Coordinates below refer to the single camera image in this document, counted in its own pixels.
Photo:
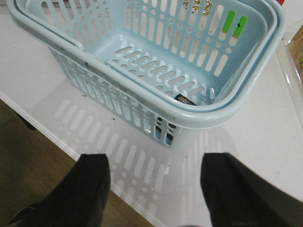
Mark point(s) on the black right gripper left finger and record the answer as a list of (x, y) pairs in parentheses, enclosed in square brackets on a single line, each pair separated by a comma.
[(78, 200)]

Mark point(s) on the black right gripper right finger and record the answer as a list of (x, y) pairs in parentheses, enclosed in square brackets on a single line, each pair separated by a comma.
[(237, 197)]

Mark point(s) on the light blue plastic basket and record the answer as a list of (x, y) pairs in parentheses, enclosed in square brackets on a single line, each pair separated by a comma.
[(135, 56)]

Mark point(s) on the clear acrylic right display shelf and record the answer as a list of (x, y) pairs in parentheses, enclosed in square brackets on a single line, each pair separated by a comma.
[(289, 72)]

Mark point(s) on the beige corn snack box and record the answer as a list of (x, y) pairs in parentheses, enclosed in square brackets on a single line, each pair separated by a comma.
[(296, 51)]

